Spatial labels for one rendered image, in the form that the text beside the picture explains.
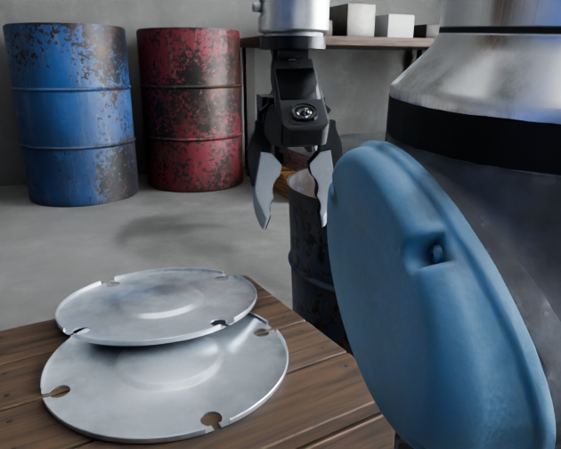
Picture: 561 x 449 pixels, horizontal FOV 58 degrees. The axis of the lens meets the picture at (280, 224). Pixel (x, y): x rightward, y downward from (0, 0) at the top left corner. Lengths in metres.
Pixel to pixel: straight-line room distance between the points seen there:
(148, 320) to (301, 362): 0.22
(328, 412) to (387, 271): 0.41
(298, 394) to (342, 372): 0.07
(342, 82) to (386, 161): 3.74
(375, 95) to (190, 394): 3.62
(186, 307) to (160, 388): 0.17
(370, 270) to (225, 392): 0.43
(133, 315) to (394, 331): 0.59
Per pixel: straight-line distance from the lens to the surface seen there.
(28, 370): 0.69
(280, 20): 0.54
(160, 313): 0.73
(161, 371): 0.62
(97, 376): 0.65
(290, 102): 0.50
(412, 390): 0.17
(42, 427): 0.59
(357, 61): 3.96
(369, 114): 4.05
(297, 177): 1.07
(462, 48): 0.17
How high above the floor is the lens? 0.70
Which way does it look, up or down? 18 degrees down
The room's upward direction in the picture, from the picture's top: straight up
